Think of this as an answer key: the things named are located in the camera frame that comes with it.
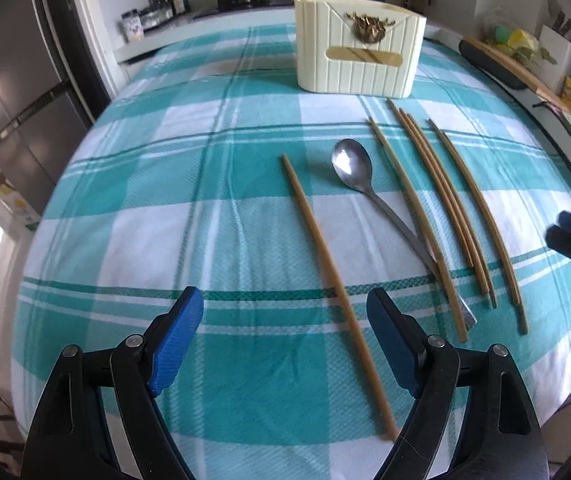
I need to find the bamboo chopstick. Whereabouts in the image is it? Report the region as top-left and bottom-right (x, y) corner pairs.
(429, 119), (521, 307)
(407, 114), (497, 308)
(368, 117), (467, 343)
(388, 100), (487, 295)
(399, 108), (491, 297)
(280, 155), (399, 442)
(441, 131), (528, 335)

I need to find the teal plaid tablecloth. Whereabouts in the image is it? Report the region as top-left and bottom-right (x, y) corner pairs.
(10, 22), (571, 480)

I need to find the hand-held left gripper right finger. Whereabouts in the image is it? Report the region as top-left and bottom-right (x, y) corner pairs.
(366, 287), (551, 480)

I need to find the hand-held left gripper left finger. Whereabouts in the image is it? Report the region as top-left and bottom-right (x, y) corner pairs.
(22, 286), (205, 480)

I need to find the yellow green plastic bag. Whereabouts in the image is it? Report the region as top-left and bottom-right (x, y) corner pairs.
(483, 7), (551, 68)

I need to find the glass jar with white label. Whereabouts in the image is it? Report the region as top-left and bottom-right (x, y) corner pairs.
(120, 9), (145, 44)

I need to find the white knife block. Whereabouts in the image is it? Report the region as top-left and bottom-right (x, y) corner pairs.
(538, 0), (571, 68)

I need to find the row of condiment bottles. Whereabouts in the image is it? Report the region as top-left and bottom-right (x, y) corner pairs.
(138, 0), (190, 31)

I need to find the stainless steel refrigerator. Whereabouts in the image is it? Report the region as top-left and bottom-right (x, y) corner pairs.
(0, 0), (99, 201)

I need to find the metal spoon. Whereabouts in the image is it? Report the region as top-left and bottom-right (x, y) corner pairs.
(332, 138), (477, 330)

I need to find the cream ribbed utensil holder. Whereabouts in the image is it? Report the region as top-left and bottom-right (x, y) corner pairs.
(294, 0), (426, 98)

